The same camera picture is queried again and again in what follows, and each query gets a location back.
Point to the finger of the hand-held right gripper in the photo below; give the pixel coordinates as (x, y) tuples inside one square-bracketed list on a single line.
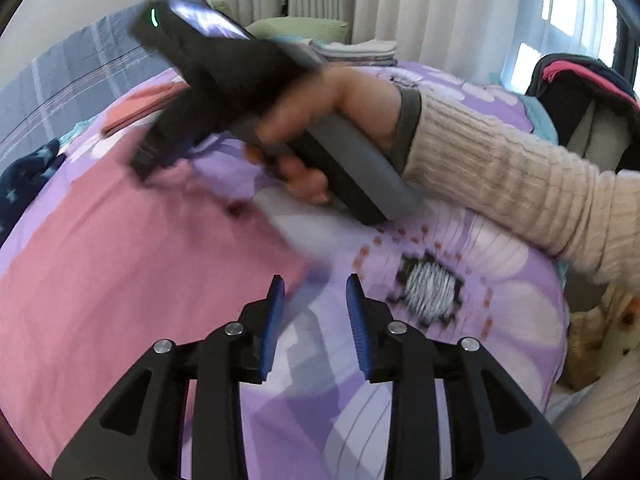
[(170, 140)]

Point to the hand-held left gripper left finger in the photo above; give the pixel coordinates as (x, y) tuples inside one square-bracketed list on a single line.
[(272, 320)]

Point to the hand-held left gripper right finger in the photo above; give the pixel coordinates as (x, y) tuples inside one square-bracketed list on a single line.
[(359, 330)]

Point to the light pink garment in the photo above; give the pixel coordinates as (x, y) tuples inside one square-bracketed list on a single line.
[(125, 260)]

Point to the person's right forearm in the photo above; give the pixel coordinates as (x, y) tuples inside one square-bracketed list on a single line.
[(525, 175)]

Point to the chair with clothes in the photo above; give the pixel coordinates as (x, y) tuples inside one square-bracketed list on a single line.
[(575, 80)]

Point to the person's right hand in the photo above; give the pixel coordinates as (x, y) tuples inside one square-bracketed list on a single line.
[(350, 95)]

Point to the salmon folded garment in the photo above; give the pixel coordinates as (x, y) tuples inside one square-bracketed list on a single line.
[(135, 110)]

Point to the light green pillow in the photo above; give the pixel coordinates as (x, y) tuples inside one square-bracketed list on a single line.
[(300, 27)]

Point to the blue plaid quilt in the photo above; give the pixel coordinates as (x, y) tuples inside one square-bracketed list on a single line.
[(60, 75)]

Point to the folded towels stack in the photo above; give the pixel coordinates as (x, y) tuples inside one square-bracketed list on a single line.
[(360, 47)]

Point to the purple floral bed sheet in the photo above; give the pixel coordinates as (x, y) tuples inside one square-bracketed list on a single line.
[(500, 280)]

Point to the blue floral folded garment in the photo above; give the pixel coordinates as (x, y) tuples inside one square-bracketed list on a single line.
[(375, 62)]

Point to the navy star print cloth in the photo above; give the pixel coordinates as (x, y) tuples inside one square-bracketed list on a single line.
[(25, 185)]

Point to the white curtain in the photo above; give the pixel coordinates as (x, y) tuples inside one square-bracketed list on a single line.
[(425, 10)]

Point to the yellow printed cloth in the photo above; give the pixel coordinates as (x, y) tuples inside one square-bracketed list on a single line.
[(610, 335)]

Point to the person's cream sweater torso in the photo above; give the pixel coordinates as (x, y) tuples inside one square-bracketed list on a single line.
[(600, 410)]

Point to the grey chair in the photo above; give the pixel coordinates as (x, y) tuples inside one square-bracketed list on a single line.
[(595, 130)]

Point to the window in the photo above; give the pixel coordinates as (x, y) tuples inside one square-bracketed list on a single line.
[(565, 10)]

